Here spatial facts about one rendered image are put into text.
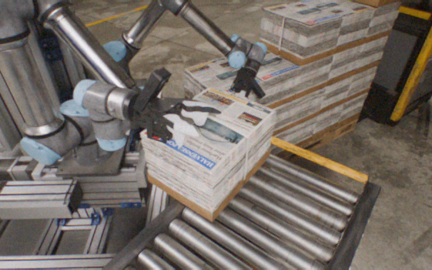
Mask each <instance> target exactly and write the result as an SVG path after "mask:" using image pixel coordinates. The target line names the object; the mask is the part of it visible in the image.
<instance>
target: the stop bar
mask: <svg viewBox="0 0 432 270"><path fill-rule="evenodd" d="M271 143H272V144H273V145H276V146H278V147H281V148H282V149H286V150H288V151H291V152H293V153H294V154H296V155H299V156H302V157H304V158H306V159H310V160H312V161H313V162H314V163H317V164H320V165H322V166H325V167H328V168H330V169H331V170H334V171H336V172H338V173H341V174H343V175H347V176H349V178H352V179H355V180H357V181H360V182H362V183H365V184H366V183H367V181H368V180H369V178H370V177H369V176H367V175H365V174H362V173H360V172H358V171H355V170H352V169H351V168H349V167H347V166H343V165H341V164H337V163H336V162H334V161H332V160H330V159H327V158H325V157H322V156H319V155H317V154H313V153H311V151H308V150H305V149H302V148H301V147H297V146H294V145H293V144H291V143H288V142H287V141H284V140H281V139H278V138H276V137H273V136H271Z"/></svg>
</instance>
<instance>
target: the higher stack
mask: <svg viewBox="0 0 432 270"><path fill-rule="evenodd" d="M344 1H350V3H355V4H360V5H363V6H365V7H368V8H371V9H374V13H373V16H372V19H371V22H370V25H369V29H368V31H367V34H366V38H367V37H368V36H373V35H375V34H379V33H382V32H385V31H387V30H389V29H392V27H393V23H394V22H395V19H396V17H397V15H398V11H400V10H399V9H400V7H401V1H396V2H393V3H389V4H385V5H381V6H380V7H375V6H372V5H369V4H363V3H361V2H357V1H351V0H344ZM387 38H388V36H385V37H381V38H379V39H375V41H371V42H369V43H366V44H363V46H362V50H361V51H360V53H359V55H358V64H357V67H356V69H360V68H363V67H365V66H368V64H372V63H373V62H376V61H380V59H381V56H382V54H383V48H384V47H385V44H386V41H387ZM377 68H378V67H377V66H375V67H373V68H371V69H368V70H365V71H363V72H360V73H358V74H357V75H354V76H352V77H353V79H352V81H351V84H350V87H349V89H348V90H349V92H348V95H347V97H349V96H352V95H354V94H357V93H359V92H361V91H363V90H364V89H367V88H370V86H371V83H372V80H373V78H374V76H375V71H376V69H377ZM367 94H368V93H365V94H363V95H360V96H358V97H356V98H353V99H352V100H350V101H348V102H345V103H344V104H343V108H342V110H343V111H342V112H341V113H342V114H341V115H340V119H339V120H338V122H341V121H343V120H345V119H348V118H350V117H351V116H353V115H355V114H357V113H359V112H360V111H361V107H363V103H364V101H365V98H366V97H367ZM357 121H358V117H356V118H355V119H352V120H350V121H347V122H346V123H344V124H342V125H340V126H338V127H336V132H335V134H334V137H333V140H335V139H337V138H339V137H341V136H343V135H344V134H345V133H348V132H350V131H351V130H353V129H355V128H356V123H357Z"/></svg>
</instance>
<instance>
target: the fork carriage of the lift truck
mask: <svg viewBox="0 0 432 270"><path fill-rule="evenodd" d="M367 93H368V94H367V97H366V98H365V101H364V103H363V107H361V111H363V112H364V113H366V114H368V116H367V117H368V118H371V119H373V120H374V121H377V122H379V123H381V124H382V123H383V122H386V120H387V118H388V114H389V112H390V110H391V107H392V106H393V104H394V101H395V100H396V97H397V94H398V93H396V92H394V91H393V90H390V89H388V88H386V87H384V86H381V85H379V84H376V83H374V82H373V81H372V83H371V88H370V90H368V92H367Z"/></svg>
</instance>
